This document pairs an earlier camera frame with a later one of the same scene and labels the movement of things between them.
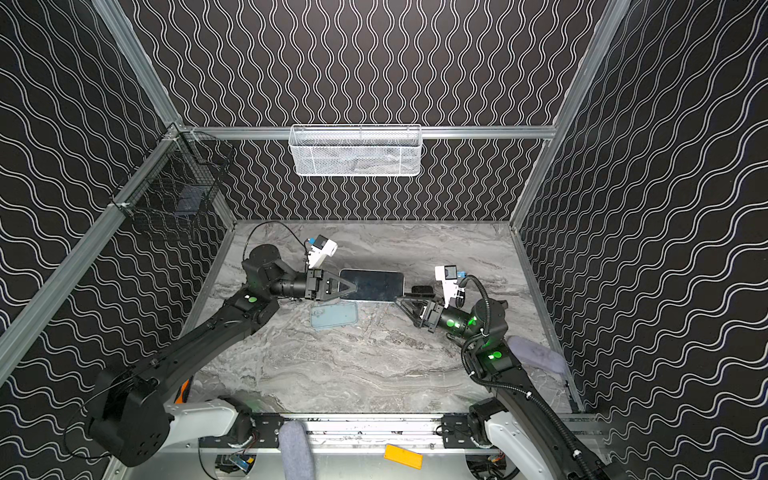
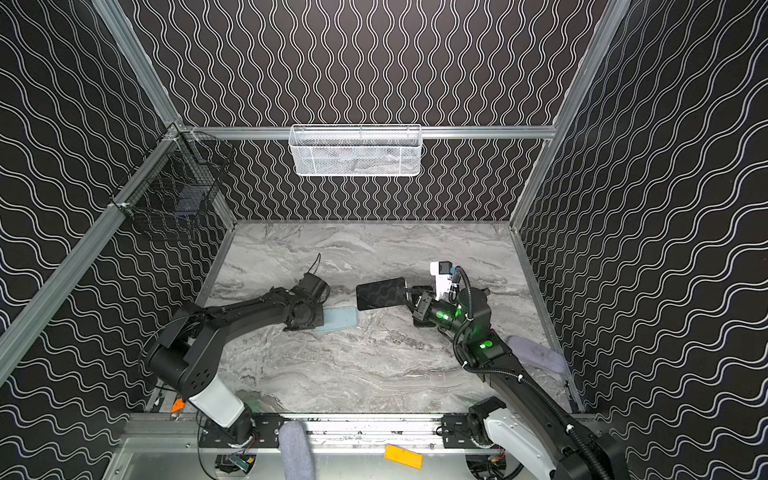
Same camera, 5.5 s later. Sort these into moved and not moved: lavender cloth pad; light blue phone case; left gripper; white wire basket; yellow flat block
Moved: left gripper
Not moved: light blue phone case; yellow flat block; lavender cloth pad; white wire basket
